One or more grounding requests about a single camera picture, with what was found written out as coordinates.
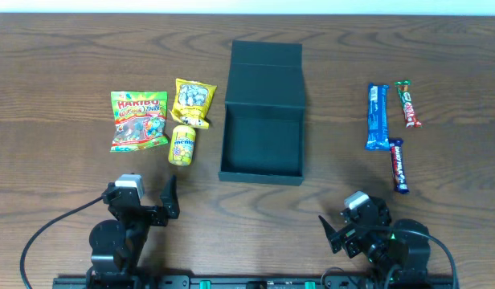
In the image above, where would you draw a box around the Haribo gummy candy bag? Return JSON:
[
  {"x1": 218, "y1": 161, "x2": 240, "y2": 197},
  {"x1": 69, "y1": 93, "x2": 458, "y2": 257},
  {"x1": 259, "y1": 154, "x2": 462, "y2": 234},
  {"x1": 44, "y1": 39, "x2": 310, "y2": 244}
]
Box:
[{"x1": 110, "y1": 91, "x2": 168, "y2": 153}]

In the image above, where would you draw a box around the yellow snack bag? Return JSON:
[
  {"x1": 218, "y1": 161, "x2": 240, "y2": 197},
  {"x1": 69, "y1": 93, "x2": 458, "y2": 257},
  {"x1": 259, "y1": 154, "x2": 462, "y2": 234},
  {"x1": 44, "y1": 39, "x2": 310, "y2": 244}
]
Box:
[{"x1": 170, "y1": 79, "x2": 217, "y2": 129}]

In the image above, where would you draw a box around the green red Milo bar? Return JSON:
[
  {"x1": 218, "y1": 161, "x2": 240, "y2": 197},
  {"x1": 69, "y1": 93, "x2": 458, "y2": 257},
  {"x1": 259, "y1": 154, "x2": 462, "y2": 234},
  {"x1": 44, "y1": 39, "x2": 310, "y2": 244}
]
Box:
[{"x1": 395, "y1": 80, "x2": 422, "y2": 128}]

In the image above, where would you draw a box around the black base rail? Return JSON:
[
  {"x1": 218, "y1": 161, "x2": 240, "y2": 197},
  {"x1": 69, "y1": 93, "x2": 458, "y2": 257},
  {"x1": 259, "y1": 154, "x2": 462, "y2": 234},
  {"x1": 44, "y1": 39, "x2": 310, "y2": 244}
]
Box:
[{"x1": 51, "y1": 275, "x2": 452, "y2": 289}]

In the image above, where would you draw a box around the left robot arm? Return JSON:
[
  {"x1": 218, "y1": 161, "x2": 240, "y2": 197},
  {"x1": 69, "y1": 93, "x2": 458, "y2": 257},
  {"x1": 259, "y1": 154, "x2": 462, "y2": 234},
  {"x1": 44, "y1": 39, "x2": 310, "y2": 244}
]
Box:
[{"x1": 86, "y1": 174, "x2": 180, "y2": 288}]

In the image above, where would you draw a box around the dark green gift box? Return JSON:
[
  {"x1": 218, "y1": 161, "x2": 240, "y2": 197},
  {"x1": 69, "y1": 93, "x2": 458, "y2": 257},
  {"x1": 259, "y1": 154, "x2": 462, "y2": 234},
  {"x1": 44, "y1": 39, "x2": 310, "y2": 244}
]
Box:
[{"x1": 218, "y1": 40, "x2": 306, "y2": 186}]

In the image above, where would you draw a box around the blue Oreo cookie pack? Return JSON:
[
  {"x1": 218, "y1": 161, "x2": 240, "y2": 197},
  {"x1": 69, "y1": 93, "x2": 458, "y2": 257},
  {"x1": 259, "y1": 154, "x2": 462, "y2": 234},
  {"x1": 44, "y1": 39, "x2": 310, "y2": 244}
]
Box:
[{"x1": 365, "y1": 83, "x2": 390, "y2": 151}]

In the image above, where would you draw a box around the purple Dairy Milk bar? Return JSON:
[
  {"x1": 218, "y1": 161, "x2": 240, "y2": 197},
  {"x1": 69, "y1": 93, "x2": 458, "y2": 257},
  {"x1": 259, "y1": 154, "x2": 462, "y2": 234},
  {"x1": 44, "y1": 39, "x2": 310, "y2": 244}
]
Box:
[{"x1": 389, "y1": 138, "x2": 410, "y2": 194}]

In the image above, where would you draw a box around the yellow Mentos bottle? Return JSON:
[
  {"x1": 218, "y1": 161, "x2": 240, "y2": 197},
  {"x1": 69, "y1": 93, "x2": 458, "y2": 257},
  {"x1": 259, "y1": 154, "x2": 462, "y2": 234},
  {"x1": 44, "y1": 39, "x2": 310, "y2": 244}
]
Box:
[{"x1": 168, "y1": 125, "x2": 196, "y2": 166}]

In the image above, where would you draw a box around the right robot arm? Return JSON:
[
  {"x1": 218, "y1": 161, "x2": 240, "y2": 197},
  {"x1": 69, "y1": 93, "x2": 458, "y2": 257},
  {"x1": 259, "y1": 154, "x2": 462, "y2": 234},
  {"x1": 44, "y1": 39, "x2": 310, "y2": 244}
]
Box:
[{"x1": 319, "y1": 191, "x2": 431, "y2": 288}]

